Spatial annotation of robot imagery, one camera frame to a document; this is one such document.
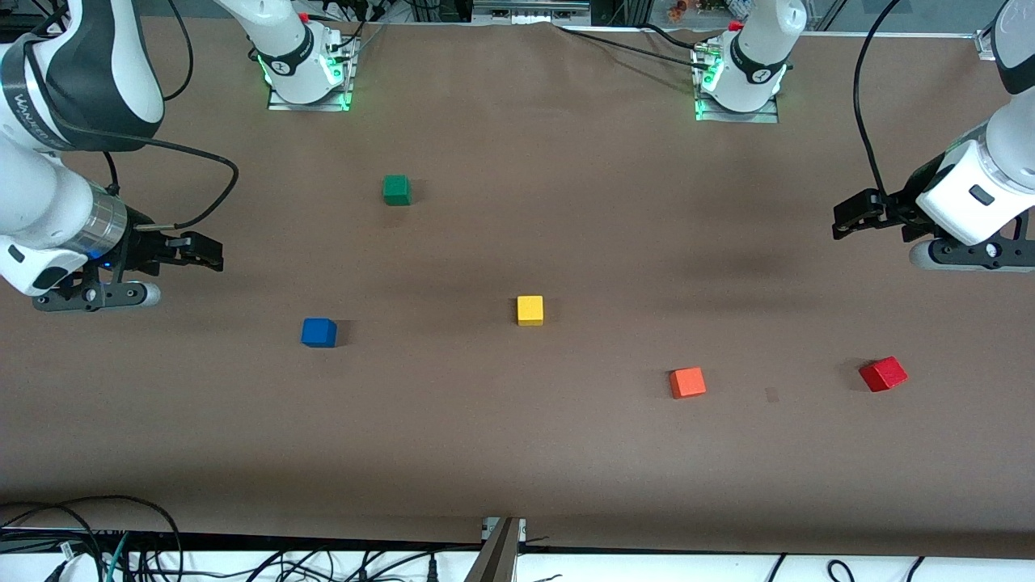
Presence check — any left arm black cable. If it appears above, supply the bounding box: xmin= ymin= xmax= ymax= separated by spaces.
xmin=852 ymin=0 xmax=905 ymax=203

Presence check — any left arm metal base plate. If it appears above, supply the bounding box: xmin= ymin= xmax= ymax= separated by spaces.
xmin=692 ymin=44 xmax=780 ymax=124

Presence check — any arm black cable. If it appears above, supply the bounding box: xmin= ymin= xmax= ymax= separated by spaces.
xmin=24 ymin=0 xmax=241 ymax=232
xmin=852 ymin=0 xmax=905 ymax=203

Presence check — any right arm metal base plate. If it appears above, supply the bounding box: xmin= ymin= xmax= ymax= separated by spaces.
xmin=267 ymin=32 xmax=357 ymax=112

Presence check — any green cable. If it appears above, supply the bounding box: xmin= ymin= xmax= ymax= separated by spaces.
xmin=103 ymin=533 xmax=132 ymax=582

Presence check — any aluminium frame post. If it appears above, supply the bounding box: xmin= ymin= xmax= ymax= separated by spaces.
xmin=464 ymin=517 xmax=527 ymax=582

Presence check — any white lower shelf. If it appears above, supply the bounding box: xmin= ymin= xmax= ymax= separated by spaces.
xmin=0 ymin=529 xmax=1035 ymax=582

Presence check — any black looped cable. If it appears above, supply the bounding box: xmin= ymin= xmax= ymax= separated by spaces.
xmin=0 ymin=495 xmax=185 ymax=582

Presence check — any orange wooden block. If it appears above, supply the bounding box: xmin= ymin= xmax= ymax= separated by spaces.
xmin=669 ymin=367 xmax=708 ymax=400

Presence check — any red wooden block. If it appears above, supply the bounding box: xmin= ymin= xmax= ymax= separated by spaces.
xmin=859 ymin=356 xmax=909 ymax=393

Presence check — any grey metal rail device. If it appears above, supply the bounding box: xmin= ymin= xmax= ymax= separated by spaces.
xmin=472 ymin=0 xmax=593 ymax=27

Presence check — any black base power cable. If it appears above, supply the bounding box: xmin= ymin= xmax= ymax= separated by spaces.
xmin=554 ymin=23 xmax=716 ymax=72

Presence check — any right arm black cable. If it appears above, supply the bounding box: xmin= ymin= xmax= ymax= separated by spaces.
xmin=24 ymin=0 xmax=241 ymax=232

